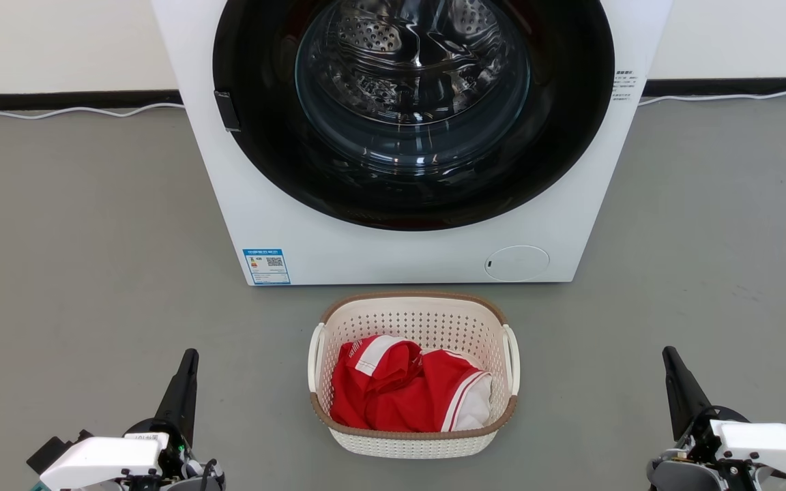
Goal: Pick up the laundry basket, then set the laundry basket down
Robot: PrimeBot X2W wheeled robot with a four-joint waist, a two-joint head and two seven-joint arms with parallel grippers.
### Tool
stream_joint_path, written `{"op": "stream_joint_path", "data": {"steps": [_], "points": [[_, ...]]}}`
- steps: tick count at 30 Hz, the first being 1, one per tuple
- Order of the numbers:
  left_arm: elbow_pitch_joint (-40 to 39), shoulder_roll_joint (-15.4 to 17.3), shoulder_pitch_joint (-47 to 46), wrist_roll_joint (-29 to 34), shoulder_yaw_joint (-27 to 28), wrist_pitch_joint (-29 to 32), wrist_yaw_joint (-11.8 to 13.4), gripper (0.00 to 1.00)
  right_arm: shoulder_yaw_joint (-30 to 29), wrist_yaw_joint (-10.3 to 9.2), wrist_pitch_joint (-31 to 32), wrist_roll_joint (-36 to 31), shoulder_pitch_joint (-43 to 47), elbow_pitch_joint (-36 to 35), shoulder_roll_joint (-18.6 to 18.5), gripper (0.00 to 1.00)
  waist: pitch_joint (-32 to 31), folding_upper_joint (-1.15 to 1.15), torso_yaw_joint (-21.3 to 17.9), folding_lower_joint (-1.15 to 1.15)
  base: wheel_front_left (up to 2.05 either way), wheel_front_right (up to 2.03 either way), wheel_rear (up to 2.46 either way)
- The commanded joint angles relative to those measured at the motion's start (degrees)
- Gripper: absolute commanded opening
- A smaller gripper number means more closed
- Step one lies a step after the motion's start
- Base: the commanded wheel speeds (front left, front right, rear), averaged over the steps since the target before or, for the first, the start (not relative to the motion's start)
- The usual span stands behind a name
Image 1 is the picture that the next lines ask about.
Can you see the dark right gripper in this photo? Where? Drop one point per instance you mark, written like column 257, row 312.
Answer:
column 693, row 467

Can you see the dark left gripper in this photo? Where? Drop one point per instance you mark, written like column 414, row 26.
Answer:
column 173, row 453

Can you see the white laundry basket brown rim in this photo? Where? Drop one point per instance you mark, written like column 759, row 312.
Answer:
column 417, row 318

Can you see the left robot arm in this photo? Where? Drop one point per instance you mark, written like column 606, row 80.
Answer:
column 59, row 451

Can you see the blue energy label sticker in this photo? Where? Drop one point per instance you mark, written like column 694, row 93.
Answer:
column 267, row 266

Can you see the red white-striped sports garment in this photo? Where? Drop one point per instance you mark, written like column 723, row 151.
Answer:
column 389, row 399

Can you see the round white filter cover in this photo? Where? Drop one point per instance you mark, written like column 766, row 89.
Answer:
column 517, row 264

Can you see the black round washer door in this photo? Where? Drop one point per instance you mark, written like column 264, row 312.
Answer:
column 263, row 157

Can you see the white front-load washing machine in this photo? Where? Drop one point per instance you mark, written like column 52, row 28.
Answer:
column 400, row 259

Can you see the black baseboard strip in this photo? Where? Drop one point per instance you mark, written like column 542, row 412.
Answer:
column 741, row 86
column 59, row 101

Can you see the black text warning sticker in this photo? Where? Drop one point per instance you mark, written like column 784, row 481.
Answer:
column 625, row 85

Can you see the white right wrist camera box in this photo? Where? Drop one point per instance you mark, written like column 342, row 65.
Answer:
column 768, row 447

